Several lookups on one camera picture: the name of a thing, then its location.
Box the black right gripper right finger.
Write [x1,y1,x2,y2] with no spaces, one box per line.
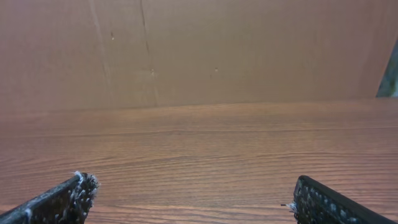
[285,175,397,224]

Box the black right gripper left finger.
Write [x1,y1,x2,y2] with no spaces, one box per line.
[1,171,100,224]

